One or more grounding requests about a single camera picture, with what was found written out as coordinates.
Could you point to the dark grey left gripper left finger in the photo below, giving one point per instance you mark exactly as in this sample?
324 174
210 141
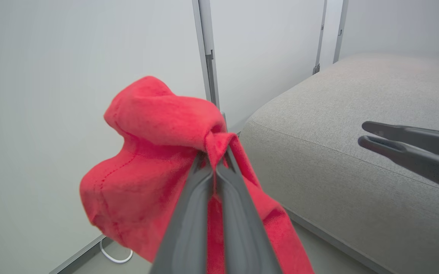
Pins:
189 224

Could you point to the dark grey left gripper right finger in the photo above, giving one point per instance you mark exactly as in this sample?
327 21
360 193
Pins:
242 228

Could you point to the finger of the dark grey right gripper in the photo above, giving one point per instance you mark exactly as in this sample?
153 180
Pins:
425 165
421 139

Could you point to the red fleece garment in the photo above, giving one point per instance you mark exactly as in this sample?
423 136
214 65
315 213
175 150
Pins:
147 152

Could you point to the grey fabric sofa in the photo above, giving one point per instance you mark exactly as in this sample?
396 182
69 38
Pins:
356 95

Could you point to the grey metal floor rail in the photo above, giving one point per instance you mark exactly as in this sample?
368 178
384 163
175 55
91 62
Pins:
78 255

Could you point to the wide grey metal frame post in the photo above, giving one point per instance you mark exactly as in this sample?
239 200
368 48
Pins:
208 38

